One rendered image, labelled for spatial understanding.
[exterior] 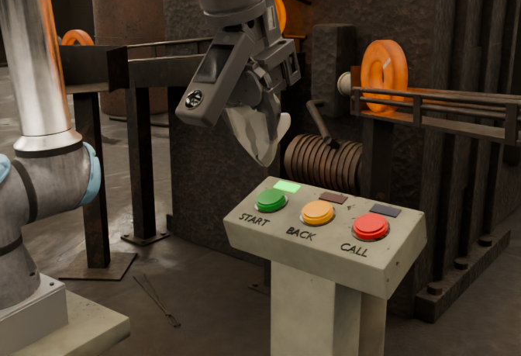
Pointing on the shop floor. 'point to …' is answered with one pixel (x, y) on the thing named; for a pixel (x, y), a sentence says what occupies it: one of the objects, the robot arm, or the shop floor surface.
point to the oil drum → (129, 3)
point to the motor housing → (325, 164)
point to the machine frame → (426, 274)
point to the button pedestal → (323, 266)
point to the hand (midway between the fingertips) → (260, 160)
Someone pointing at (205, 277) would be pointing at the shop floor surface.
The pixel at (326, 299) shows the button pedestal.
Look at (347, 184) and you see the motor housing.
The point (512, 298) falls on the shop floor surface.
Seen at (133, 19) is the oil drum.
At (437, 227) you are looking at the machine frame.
